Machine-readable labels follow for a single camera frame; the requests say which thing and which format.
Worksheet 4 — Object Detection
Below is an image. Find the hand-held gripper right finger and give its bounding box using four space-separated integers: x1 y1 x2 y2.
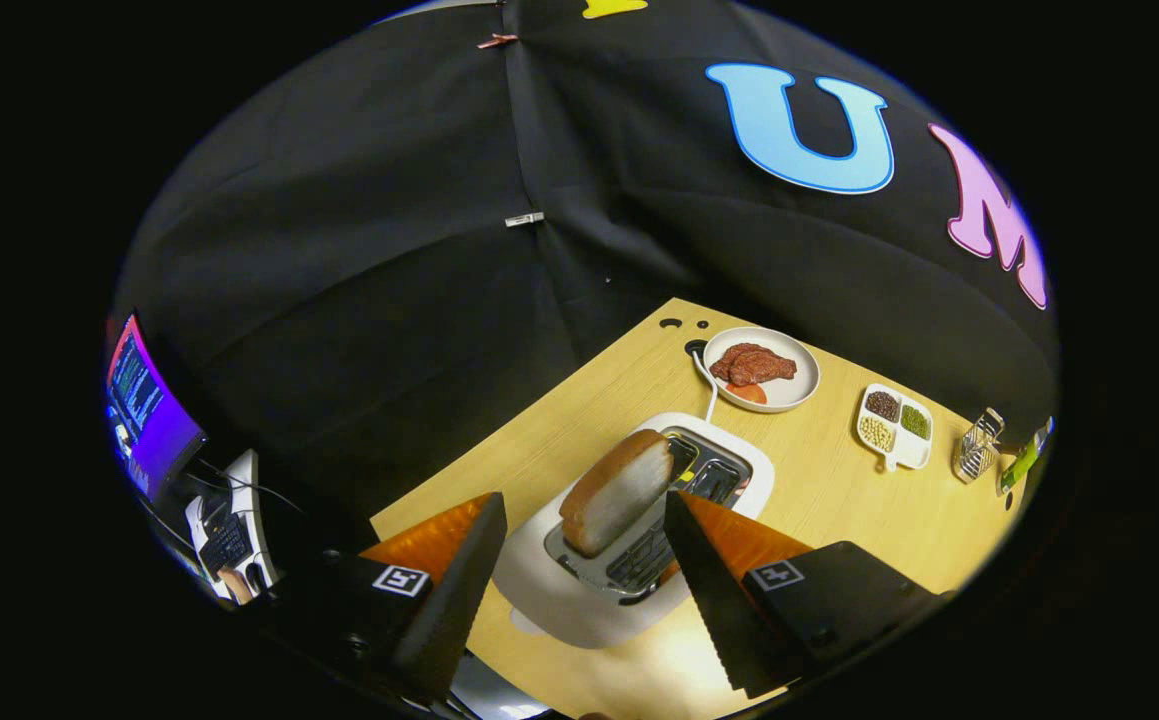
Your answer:
663 490 945 699

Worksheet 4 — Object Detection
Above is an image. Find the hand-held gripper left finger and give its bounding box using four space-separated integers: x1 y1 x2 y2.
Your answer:
269 490 509 706

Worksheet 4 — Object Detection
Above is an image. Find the toasted bread slice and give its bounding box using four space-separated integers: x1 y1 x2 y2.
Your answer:
559 429 675 559

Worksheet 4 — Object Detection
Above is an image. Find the white toaster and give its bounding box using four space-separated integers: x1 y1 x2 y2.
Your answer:
492 412 776 649

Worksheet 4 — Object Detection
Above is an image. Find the white plate with meat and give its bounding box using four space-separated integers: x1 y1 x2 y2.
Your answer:
701 327 821 414

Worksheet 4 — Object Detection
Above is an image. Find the white divided dish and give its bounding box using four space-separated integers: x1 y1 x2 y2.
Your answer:
856 383 934 473

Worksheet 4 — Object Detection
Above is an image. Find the brown meat slice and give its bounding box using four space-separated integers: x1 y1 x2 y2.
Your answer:
709 343 798 387

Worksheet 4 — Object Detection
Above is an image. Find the black keyboard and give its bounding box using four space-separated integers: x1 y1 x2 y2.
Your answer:
199 510 252 576

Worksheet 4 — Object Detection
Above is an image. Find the green label bottle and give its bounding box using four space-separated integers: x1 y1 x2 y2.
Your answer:
996 418 1053 496

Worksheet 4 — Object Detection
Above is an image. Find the black backdrop cloth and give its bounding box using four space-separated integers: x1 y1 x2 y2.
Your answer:
109 0 1060 561

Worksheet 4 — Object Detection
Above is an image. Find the computer monitor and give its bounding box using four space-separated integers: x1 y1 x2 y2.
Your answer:
104 312 208 506

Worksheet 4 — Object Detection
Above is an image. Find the white toaster cable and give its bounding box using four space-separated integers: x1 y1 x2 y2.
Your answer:
691 345 720 423

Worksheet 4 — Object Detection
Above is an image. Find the metal wire basket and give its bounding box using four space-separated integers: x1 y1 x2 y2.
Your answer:
951 407 1006 485

